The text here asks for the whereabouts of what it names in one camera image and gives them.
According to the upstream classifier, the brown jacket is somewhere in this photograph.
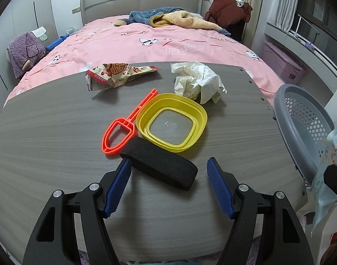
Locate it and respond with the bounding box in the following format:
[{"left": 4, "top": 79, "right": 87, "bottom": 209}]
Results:
[{"left": 204, "top": 0, "right": 253, "bottom": 24}]

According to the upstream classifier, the white wardrobe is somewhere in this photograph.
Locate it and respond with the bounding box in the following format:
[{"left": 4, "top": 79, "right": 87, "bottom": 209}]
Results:
[{"left": 0, "top": 0, "right": 58, "bottom": 97}]

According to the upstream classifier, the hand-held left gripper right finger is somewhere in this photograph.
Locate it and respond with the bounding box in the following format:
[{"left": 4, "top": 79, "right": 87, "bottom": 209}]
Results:
[{"left": 206, "top": 157, "right": 315, "bottom": 265}]

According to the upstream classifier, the black elastic strap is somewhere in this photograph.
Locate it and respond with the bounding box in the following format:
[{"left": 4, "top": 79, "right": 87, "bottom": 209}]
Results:
[{"left": 120, "top": 137, "right": 199, "bottom": 191}]

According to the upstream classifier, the crumpled white paper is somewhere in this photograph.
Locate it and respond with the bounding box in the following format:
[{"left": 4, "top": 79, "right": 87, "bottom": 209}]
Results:
[{"left": 171, "top": 61, "right": 227, "bottom": 105}]

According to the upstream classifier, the purple fleece garment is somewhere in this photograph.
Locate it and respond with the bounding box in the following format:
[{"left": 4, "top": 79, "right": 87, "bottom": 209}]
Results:
[{"left": 7, "top": 32, "right": 50, "bottom": 79}]

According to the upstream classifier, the light blue wet wipes packet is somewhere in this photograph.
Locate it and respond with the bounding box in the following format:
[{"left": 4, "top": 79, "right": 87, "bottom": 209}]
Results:
[{"left": 310, "top": 121, "right": 337, "bottom": 238}]

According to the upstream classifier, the yellow collapsible bowl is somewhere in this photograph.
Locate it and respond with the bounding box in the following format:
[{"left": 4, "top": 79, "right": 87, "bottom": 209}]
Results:
[{"left": 136, "top": 93, "right": 208, "bottom": 153}]

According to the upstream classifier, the blue and yellow fleece blanket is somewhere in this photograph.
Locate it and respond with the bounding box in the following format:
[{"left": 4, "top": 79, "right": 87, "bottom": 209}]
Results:
[{"left": 114, "top": 6, "right": 232, "bottom": 37}]

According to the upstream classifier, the white sheer curtain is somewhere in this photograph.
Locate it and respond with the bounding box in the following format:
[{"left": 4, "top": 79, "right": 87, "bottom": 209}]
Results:
[{"left": 277, "top": 0, "right": 300, "bottom": 32}]

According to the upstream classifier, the white and green cloth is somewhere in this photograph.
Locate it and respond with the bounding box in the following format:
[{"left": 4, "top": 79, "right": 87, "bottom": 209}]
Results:
[{"left": 30, "top": 26, "right": 49, "bottom": 40}]

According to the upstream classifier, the grey perforated waste basket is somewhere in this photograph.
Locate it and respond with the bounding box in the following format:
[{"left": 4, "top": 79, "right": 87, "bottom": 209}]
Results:
[{"left": 274, "top": 84, "right": 336, "bottom": 192}]

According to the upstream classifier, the pink printed duvet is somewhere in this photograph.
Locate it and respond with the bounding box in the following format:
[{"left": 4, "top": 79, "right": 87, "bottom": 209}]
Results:
[{"left": 4, "top": 15, "right": 286, "bottom": 108}]

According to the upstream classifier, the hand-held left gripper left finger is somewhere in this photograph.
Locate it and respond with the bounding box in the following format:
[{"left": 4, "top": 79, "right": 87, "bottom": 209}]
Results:
[{"left": 22, "top": 158, "right": 132, "bottom": 265}]

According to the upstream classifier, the pink plastic storage box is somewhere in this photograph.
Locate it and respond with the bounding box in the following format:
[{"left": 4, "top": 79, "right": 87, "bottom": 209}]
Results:
[{"left": 261, "top": 40, "right": 307, "bottom": 86}]

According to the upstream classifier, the red snack packet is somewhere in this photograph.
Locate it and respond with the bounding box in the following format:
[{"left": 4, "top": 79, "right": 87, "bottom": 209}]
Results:
[{"left": 79, "top": 61, "right": 160, "bottom": 91}]

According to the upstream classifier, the orange plastic scoop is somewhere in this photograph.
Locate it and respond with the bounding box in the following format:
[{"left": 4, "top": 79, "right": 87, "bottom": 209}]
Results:
[{"left": 102, "top": 88, "right": 160, "bottom": 155}]

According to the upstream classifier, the black chair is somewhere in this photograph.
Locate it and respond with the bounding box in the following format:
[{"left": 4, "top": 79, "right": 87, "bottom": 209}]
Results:
[{"left": 228, "top": 21, "right": 246, "bottom": 43}]

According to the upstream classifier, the white metal rod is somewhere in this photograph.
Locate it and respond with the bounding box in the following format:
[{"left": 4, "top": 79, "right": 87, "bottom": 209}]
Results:
[{"left": 294, "top": 15, "right": 321, "bottom": 38}]

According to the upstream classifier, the grey upholstered bed headboard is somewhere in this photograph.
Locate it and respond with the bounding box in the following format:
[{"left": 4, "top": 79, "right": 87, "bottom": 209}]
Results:
[{"left": 72, "top": 0, "right": 210, "bottom": 29}]

